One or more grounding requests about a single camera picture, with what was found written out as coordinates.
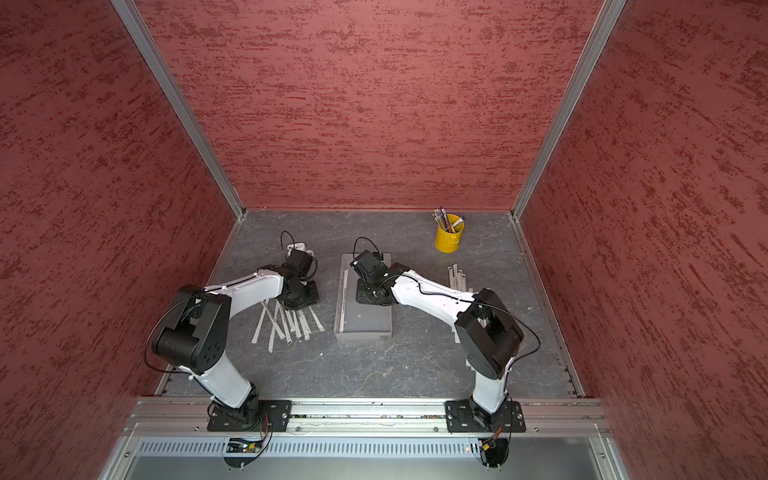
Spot translucent plastic storage box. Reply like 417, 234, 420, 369
333, 251, 394, 342

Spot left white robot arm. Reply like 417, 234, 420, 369
148, 249, 319, 431

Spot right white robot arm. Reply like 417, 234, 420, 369
350, 250, 541, 430

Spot left pile wrapped straw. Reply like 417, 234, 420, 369
276, 301, 292, 345
288, 310, 304, 339
251, 301, 268, 344
262, 300, 286, 340
297, 307, 325, 341

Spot pile wrapped straw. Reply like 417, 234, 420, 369
251, 301, 268, 344
262, 300, 286, 340
276, 301, 292, 345
448, 266, 457, 290
297, 307, 325, 341
288, 310, 304, 339
453, 264, 469, 292

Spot right pile wrapped straw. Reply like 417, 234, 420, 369
448, 266, 457, 290
453, 264, 469, 292

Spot yellow pen holder cup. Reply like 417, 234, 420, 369
435, 214, 465, 253

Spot pens in yellow cup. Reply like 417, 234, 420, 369
433, 207, 464, 233

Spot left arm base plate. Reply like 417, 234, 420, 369
207, 400, 293, 433

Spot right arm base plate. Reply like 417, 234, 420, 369
444, 399, 527, 434

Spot aluminium front rail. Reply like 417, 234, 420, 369
122, 396, 613, 438

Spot right aluminium corner post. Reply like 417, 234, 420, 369
511, 0, 626, 223

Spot aluminium corner post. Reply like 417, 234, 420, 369
111, 0, 247, 222
511, 0, 626, 223

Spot left aluminium corner post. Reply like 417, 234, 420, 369
111, 0, 247, 222

